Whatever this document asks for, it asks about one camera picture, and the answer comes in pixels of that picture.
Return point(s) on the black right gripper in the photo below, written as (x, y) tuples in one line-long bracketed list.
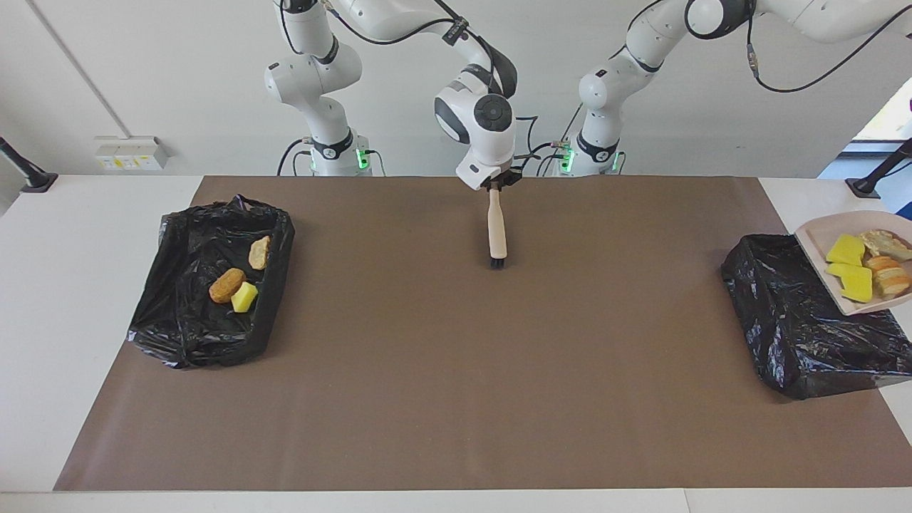
[(504, 179)]

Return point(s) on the beige hand brush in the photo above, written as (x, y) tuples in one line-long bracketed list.
[(496, 228)]

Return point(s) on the pale toy dumpling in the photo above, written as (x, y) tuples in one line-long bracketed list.
[(259, 253), (885, 243)]

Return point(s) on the small yellow sponge wedge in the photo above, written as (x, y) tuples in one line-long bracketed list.
[(244, 299)]

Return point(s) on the brown fried nugget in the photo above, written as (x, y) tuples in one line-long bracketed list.
[(225, 286)]

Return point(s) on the beige plastic dustpan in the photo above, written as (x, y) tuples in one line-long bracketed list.
[(819, 239)]

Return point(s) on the irregular yellow sponge chunk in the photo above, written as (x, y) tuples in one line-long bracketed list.
[(846, 250)]

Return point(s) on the notched rectangular yellow sponge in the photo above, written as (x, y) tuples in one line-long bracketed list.
[(857, 283)]

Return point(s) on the striped toy croissant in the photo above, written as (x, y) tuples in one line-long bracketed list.
[(888, 276)]

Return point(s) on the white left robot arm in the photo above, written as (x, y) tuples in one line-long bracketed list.
[(613, 78)]

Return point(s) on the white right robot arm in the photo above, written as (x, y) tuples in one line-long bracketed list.
[(484, 135)]

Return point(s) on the bin wrapped in black bag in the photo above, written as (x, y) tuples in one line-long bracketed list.
[(791, 320)]

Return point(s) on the open bin with black bag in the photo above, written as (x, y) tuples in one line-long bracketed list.
[(185, 317)]

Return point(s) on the brown table mat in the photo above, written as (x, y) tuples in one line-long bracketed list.
[(499, 392)]

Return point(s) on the dark blue object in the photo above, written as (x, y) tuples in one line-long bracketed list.
[(907, 210)]

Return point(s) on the black clamp mount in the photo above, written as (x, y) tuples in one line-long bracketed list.
[(21, 171), (876, 174)]

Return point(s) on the white wall socket box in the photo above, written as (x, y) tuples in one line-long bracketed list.
[(132, 153)]

